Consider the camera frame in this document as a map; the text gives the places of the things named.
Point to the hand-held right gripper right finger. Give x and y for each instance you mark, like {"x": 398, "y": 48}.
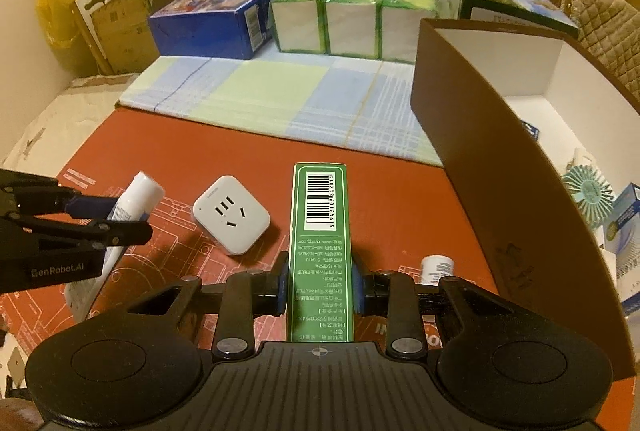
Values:
{"x": 357, "y": 291}

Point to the brown storage box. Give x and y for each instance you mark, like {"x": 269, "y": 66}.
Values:
{"x": 475, "y": 161}

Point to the long green carton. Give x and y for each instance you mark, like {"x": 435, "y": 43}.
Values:
{"x": 320, "y": 236}

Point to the mint green handheld fan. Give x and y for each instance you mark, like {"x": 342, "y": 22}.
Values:
{"x": 587, "y": 193}

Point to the blue edged white packet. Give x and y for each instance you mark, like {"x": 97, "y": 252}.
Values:
{"x": 531, "y": 130}

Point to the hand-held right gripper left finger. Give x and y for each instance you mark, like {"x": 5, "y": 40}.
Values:
{"x": 284, "y": 286}

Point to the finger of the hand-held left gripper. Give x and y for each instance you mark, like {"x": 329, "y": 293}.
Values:
{"x": 85, "y": 207}
{"x": 120, "y": 233}

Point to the large blue printed box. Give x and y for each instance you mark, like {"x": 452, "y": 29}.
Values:
{"x": 200, "y": 31}

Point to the yellow plastic bag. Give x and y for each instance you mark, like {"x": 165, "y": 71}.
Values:
{"x": 60, "y": 11}

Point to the white socket adapter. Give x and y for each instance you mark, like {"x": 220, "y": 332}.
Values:
{"x": 230, "y": 216}

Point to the red printed table mat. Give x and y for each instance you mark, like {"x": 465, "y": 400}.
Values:
{"x": 375, "y": 191}

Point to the small white bottle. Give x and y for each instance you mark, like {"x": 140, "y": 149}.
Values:
{"x": 436, "y": 268}

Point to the beige quilted chair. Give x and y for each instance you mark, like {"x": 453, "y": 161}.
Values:
{"x": 610, "y": 26}

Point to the flat cardboard sheet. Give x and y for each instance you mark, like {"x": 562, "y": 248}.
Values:
{"x": 100, "y": 81}

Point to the blue white medicine carton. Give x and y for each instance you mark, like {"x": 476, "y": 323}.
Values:
{"x": 625, "y": 221}

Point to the brown cardboard box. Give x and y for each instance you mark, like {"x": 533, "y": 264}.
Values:
{"x": 125, "y": 41}

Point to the green tissue pack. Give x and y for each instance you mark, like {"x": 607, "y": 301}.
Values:
{"x": 352, "y": 28}
{"x": 405, "y": 31}
{"x": 297, "y": 26}

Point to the plaid pastel cloth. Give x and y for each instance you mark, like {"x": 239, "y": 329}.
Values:
{"x": 250, "y": 101}

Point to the white toothpaste tube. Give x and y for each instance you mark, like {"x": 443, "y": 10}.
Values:
{"x": 140, "y": 196}

